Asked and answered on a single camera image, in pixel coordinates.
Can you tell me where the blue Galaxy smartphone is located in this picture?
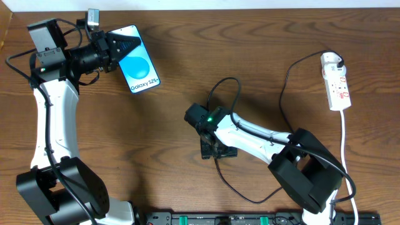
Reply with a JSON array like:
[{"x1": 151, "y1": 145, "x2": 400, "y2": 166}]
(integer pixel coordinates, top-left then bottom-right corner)
[{"x1": 111, "y1": 25, "x2": 161, "y2": 94}]

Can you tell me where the black charging cable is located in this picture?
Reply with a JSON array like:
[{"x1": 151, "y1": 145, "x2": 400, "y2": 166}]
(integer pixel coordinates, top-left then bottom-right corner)
[{"x1": 213, "y1": 49, "x2": 345, "y2": 204}]

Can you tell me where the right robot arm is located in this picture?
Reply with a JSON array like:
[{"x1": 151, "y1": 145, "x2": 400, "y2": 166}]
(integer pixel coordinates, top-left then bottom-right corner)
[{"x1": 184, "y1": 103, "x2": 347, "y2": 224}]

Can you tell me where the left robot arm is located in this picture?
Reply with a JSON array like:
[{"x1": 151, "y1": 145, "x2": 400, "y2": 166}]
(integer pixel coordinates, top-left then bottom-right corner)
[{"x1": 16, "y1": 18, "x2": 141, "y2": 224}]

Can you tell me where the white charger plug adapter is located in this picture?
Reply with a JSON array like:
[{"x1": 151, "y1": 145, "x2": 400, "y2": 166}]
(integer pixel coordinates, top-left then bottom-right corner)
[{"x1": 320, "y1": 51, "x2": 344, "y2": 69}]

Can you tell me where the brown cardboard panel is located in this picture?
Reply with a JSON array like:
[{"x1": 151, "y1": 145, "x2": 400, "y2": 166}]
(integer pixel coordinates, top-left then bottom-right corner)
[{"x1": 0, "y1": 1, "x2": 13, "y2": 49}]

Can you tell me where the white power strip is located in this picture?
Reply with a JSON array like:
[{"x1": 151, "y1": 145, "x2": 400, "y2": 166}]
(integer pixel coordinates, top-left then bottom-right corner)
[{"x1": 322, "y1": 63, "x2": 351, "y2": 111}]

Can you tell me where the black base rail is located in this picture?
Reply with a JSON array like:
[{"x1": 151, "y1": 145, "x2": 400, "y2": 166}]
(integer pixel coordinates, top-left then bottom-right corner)
[{"x1": 134, "y1": 212, "x2": 383, "y2": 225}]

